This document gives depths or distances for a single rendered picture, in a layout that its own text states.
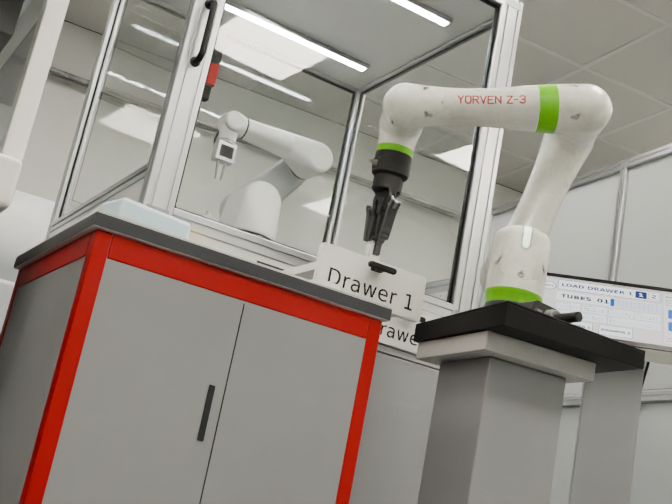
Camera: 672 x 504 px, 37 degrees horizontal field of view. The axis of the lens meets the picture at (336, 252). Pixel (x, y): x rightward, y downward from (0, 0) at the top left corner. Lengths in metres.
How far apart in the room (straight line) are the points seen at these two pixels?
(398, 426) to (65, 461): 1.21
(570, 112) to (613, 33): 2.63
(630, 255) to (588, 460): 1.47
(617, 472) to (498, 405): 0.90
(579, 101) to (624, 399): 0.95
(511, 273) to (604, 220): 2.23
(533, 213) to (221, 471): 1.06
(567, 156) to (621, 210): 1.81
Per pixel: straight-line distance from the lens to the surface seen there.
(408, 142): 2.50
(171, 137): 2.53
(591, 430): 2.98
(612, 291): 3.12
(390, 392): 2.73
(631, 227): 4.30
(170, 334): 1.81
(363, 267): 2.31
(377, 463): 2.71
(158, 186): 2.49
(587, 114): 2.44
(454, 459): 2.15
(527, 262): 2.26
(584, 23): 4.99
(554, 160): 2.56
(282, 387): 1.90
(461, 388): 2.18
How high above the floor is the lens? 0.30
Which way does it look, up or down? 16 degrees up
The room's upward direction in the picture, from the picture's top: 11 degrees clockwise
